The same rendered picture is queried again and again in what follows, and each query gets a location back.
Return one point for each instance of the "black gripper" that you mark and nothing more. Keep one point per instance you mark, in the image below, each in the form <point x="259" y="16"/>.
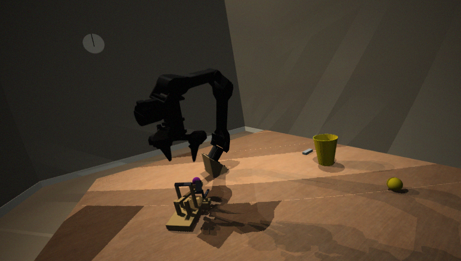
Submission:
<point x="195" y="139"/>

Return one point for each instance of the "yellow ball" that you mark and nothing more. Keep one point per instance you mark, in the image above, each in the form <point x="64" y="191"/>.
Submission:
<point x="394" y="184"/>

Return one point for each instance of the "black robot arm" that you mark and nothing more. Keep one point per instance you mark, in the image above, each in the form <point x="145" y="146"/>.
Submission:
<point x="174" y="86"/>

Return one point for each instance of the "tan wooden toy catapult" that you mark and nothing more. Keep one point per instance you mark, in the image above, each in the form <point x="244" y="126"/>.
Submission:
<point x="188" y="208"/>

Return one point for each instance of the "olive yellow cup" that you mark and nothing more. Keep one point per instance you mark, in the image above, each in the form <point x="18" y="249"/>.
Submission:
<point x="325" y="145"/>

